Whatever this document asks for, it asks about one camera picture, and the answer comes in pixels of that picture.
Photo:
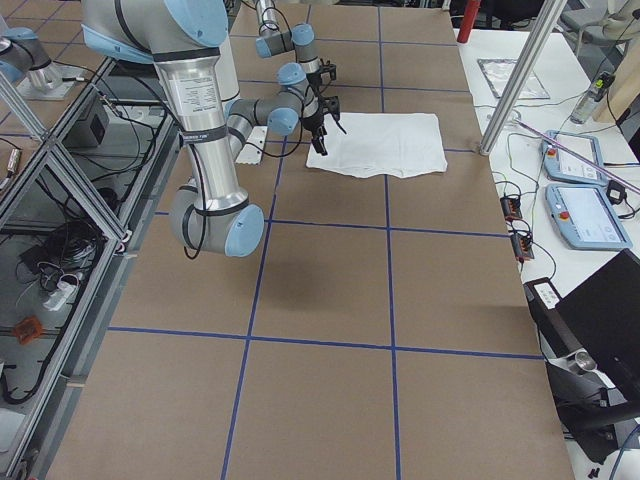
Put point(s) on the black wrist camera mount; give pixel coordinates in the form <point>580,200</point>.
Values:
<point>327,72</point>
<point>331,106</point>

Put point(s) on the aluminium frame post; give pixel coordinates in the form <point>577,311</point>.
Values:
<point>536,40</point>

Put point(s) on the upper orange-black usb hub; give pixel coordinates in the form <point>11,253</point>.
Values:
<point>511,208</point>

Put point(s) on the lower orange-black usb hub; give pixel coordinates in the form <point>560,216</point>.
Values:
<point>522,247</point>

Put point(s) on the grey power supply box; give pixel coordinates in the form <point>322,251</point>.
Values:
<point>89,129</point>

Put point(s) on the white long-sleeve printed shirt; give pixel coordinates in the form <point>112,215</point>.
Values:
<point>364,145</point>

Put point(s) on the blue teach pendant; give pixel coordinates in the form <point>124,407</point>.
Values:
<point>563,166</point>
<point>584,218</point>

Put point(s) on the white power strip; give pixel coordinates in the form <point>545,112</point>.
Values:
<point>60,296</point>

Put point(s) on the black laptop computer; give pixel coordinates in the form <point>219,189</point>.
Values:
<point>600,315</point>

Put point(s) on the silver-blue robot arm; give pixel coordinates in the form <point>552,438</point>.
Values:
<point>276,36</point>
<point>188,44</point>

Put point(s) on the upper blue teach pendant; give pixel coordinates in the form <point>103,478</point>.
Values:
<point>563,166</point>

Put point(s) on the lower blue teach pendant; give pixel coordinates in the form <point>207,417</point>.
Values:
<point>584,218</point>

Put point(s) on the red cylinder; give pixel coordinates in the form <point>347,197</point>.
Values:
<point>470,13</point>

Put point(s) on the clear drink bottle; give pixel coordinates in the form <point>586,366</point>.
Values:
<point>592,97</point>

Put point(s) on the orange-black usb hub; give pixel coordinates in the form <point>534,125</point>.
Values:
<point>522,247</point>
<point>511,208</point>

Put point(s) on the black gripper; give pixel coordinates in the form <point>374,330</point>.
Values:
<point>315,120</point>
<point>313,80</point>

